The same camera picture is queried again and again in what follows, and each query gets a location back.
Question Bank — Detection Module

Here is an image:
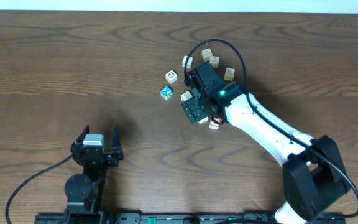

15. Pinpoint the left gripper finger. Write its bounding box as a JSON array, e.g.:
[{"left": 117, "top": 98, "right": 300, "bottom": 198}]
[
  {"left": 74, "top": 125, "right": 90, "bottom": 145},
  {"left": 111, "top": 127, "right": 122, "bottom": 155}
]

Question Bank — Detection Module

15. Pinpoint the red letter block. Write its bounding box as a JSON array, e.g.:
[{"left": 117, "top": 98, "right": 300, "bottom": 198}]
[{"left": 209, "top": 116, "right": 223, "bottom": 130}]

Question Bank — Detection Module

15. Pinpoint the wooden block yellow side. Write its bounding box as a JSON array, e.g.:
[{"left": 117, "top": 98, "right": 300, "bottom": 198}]
[{"left": 224, "top": 68, "right": 235, "bottom": 81}]

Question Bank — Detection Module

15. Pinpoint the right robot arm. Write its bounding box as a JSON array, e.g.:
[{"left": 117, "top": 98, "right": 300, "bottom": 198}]
[{"left": 182, "top": 62, "right": 354, "bottom": 223}]

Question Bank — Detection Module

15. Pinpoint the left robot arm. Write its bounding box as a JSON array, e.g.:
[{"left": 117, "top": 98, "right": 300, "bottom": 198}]
[{"left": 64, "top": 126, "right": 124, "bottom": 223}]

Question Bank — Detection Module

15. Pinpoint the wooden block red side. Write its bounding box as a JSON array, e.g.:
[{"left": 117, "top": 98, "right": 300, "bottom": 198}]
[{"left": 180, "top": 91, "right": 193, "bottom": 102}]

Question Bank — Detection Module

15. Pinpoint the wooden block beside top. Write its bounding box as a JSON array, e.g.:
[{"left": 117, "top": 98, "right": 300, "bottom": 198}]
[{"left": 209, "top": 56, "right": 219, "bottom": 68}]

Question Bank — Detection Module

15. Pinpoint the blue letter block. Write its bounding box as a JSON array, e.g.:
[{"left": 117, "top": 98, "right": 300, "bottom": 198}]
[{"left": 160, "top": 85, "right": 173, "bottom": 100}]

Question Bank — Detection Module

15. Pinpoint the wooden block brown circle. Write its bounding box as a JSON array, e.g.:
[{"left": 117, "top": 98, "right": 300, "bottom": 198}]
[{"left": 165, "top": 70, "right": 178, "bottom": 84}]

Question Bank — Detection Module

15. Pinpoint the left black cable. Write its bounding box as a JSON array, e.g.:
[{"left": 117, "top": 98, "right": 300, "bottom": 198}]
[{"left": 5, "top": 153, "right": 75, "bottom": 224}]

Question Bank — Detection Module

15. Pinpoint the black cable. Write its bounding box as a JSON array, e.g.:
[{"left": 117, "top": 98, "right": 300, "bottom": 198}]
[
  {"left": 183, "top": 38, "right": 358, "bottom": 218},
  {"left": 5, "top": 153, "right": 75, "bottom": 224}
]

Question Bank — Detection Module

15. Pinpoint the right black cable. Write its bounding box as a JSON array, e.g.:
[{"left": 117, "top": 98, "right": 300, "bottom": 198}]
[{"left": 183, "top": 38, "right": 358, "bottom": 218}]

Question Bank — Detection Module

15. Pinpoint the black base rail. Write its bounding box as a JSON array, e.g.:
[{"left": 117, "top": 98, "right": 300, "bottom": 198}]
[{"left": 34, "top": 212, "right": 347, "bottom": 224}]

